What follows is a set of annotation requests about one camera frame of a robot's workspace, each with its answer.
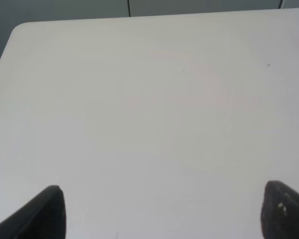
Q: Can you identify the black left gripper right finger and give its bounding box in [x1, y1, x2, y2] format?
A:
[261, 181, 299, 239]

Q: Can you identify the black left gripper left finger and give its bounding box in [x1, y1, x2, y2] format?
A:
[0, 185, 66, 239]

